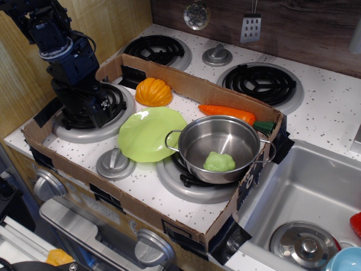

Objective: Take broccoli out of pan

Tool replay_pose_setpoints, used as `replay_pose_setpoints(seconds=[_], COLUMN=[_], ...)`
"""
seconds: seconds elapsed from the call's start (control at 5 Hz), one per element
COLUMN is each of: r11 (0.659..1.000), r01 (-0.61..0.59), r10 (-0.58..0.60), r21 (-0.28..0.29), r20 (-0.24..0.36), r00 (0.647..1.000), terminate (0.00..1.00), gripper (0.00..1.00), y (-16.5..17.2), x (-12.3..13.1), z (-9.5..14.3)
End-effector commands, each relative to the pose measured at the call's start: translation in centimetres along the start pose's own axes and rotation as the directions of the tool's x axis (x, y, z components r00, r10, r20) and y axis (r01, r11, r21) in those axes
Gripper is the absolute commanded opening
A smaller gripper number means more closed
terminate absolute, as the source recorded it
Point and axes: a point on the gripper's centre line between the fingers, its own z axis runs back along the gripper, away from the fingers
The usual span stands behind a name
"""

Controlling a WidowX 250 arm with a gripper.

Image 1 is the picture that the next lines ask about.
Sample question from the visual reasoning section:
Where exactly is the red toy object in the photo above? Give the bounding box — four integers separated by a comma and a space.
350, 212, 361, 237

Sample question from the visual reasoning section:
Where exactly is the grey toy sink basin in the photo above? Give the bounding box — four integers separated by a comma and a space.
237, 141, 360, 270

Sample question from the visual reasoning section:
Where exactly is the silver oven knob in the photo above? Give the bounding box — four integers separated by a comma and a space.
33, 169, 67, 202
134, 228, 175, 267

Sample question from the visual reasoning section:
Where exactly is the silver oven door handle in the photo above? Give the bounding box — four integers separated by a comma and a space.
39, 199, 147, 270

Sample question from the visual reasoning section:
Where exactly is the orange yellow object on floor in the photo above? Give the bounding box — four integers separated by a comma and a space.
45, 248, 74, 266

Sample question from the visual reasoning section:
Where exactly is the left silver oven knob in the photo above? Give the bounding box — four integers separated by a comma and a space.
33, 169, 67, 202

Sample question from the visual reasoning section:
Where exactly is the back left black burner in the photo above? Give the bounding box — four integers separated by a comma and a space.
119, 35, 192, 71

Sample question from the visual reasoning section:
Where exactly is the black burner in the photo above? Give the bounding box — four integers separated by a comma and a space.
119, 35, 192, 71
217, 62, 304, 115
52, 82, 136, 144
156, 153, 237, 204

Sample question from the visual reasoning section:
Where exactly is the hanging silver strainer ladle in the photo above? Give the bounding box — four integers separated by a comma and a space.
183, 1, 210, 30

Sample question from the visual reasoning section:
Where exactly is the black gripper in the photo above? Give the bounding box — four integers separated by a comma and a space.
51, 79, 113, 128

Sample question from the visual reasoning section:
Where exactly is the front right black burner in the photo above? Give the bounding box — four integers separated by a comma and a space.
156, 153, 237, 204

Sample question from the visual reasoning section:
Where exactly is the light blue bowl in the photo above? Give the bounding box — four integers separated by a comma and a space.
324, 247, 361, 271

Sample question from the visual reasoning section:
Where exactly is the front left black burner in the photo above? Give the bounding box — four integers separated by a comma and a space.
52, 82, 136, 144

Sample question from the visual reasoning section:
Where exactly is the brown cardboard fence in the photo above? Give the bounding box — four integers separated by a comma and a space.
22, 54, 287, 269

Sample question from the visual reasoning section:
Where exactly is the hanging silver spatula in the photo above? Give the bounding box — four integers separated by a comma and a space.
240, 1, 262, 43

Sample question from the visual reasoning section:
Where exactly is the orange toy carrot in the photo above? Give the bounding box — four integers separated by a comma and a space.
198, 104, 276, 135

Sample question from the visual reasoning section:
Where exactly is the orange toy pumpkin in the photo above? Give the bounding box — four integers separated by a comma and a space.
135, 77, 173, 107

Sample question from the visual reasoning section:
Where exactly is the silver faucet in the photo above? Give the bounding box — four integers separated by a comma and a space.
349, 19, 361, 54

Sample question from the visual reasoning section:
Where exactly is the back right black burner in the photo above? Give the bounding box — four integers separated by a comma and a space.
217, 62, 304, 115

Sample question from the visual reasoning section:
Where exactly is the right silver oven knob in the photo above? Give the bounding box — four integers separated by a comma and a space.
134, 228, 175, 267

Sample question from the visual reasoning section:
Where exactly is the stainless steel pot lid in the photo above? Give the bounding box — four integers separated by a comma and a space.
268, 221, 342, 270

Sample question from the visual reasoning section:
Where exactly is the light green plastic plate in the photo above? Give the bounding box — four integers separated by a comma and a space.
118, 107, 187, 163

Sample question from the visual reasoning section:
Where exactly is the front silver stovetop knob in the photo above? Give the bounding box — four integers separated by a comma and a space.
96, 147, 136, 181

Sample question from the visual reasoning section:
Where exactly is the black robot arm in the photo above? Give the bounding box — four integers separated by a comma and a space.
1, 1, 114, 129

